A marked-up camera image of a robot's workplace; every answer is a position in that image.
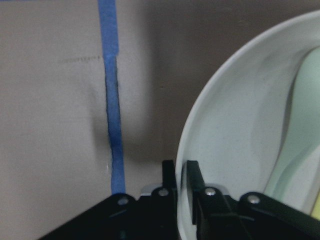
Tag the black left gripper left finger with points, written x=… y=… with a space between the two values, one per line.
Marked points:
x=122 y=217

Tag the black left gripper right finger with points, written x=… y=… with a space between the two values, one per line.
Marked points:
x=254 y=216

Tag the cream round plate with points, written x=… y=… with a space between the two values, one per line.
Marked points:
x=236 y=126

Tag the pale green plastic spoon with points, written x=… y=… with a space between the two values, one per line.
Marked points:
x=295 y=179

